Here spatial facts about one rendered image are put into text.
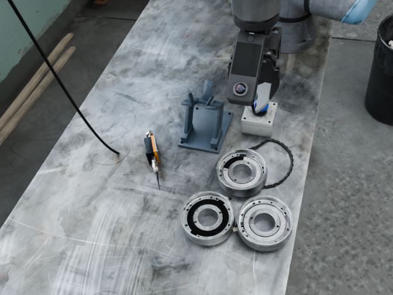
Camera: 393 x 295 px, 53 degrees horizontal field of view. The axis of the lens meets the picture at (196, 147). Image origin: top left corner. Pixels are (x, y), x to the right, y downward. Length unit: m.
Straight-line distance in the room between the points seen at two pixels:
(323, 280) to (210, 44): 0.97
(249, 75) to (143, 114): 0.45
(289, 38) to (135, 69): 0.43
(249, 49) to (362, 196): 1.28
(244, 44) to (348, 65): 1.76
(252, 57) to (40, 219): 0.56
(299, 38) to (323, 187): 0.86
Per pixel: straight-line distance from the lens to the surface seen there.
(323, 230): 1.72
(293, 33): 1.12
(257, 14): 0.61
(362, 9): 1.01
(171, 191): 0.86
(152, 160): 0.88
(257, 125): 0.91
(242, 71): 0.63
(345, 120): 2.08
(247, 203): 0.79
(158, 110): 1.02
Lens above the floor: 1.52
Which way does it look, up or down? 51 degrees down
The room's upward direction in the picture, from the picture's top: 11 degrees counter-clockwise
